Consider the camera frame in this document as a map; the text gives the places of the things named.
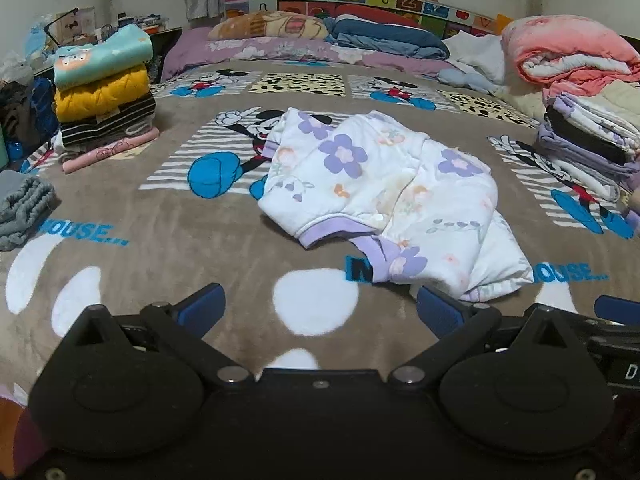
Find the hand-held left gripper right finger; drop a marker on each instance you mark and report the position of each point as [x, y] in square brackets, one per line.
[440, 312]

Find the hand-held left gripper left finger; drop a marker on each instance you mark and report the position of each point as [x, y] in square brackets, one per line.
[202, 305]

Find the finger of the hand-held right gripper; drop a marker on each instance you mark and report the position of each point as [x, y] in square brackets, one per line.
[617, 306]

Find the white floral pajama top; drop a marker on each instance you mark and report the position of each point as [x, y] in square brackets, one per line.
[375, 185]

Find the pile of loose clothes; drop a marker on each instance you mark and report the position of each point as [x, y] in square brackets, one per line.
[20, 105]

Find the brown cartoon printed blanket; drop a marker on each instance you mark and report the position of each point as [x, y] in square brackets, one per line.
[150, 230]

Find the lavender folded garment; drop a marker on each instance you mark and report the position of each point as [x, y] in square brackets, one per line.
[570, 152]

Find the pink folded garment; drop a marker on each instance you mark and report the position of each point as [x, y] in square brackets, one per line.
[100, 155]

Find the white purple folded garment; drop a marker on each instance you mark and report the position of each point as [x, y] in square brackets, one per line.
[595, 117]

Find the grey knitted cloth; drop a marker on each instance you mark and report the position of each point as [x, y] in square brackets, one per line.
[22, 205]

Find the black striped folded garment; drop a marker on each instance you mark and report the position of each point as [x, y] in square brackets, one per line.
[105, 120]

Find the cream quilted blanket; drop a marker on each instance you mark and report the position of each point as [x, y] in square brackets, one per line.
[615, 95]

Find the light blue soft cloth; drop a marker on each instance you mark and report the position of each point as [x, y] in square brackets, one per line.
[465, 80]

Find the yellow folded knit sweater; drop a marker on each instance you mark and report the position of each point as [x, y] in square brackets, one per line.
[100, 92]

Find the white crumpled cloth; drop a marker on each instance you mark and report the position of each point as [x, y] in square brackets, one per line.
[480, 52]

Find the dark wooden desk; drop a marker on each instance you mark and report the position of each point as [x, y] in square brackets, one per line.
[162, 45]

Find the pink folded quilt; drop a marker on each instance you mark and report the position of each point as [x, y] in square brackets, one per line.
[565, 45]

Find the blue folded quilt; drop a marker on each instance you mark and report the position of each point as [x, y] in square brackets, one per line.
[390, 40]

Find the orange cartoon pillow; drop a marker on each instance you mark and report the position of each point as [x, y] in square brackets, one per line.
[270, 25]

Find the assorted small bottles and boxes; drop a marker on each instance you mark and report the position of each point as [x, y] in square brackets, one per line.
[140, 20]

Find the framed picture stand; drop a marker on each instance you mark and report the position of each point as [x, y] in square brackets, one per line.
[75, 25]

